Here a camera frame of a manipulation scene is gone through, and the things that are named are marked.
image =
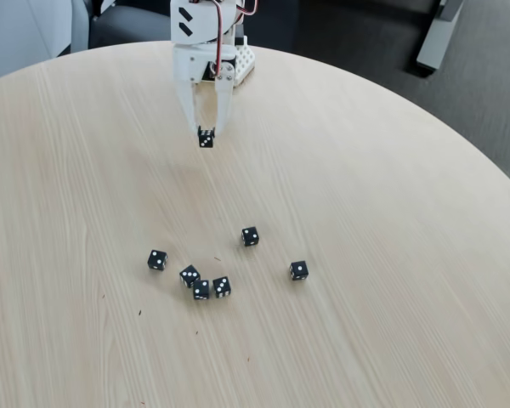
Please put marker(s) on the black die with six face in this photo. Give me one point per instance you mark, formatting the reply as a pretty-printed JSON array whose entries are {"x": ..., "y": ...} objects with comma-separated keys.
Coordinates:
[{"x": 206, "y": 138}]

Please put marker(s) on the black chair seat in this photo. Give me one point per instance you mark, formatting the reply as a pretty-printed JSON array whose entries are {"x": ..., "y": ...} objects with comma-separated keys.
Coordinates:
[{"x": 127, "y": 27}]

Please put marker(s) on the black die showing two pips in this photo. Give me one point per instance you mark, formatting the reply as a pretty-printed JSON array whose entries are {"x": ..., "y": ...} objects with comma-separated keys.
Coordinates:
[
  {"x": 250, "y": 236},
  {"x": 201, "y": 290}
]

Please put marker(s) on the black die showing one pip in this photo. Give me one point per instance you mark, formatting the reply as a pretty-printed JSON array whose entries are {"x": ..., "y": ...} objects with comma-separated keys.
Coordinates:
[
  {"x": 298, "y": 270},
  {"x": 157, "y": 259}
]

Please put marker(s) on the white cabinet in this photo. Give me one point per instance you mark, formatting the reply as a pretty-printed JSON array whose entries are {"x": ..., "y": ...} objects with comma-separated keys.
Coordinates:
[{"x": 17, "y": 34}]

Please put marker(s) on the black die showing three pips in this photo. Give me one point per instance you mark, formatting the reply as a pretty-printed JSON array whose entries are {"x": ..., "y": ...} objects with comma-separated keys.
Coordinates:
[
  {"x": 189, "y": 276},
  {"x": 222, "y": 287}
]

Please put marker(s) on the grey desk leg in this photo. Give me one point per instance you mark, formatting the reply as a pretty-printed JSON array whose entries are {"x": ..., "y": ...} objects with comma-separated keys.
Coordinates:
[{"x": 435, "y": 38}]

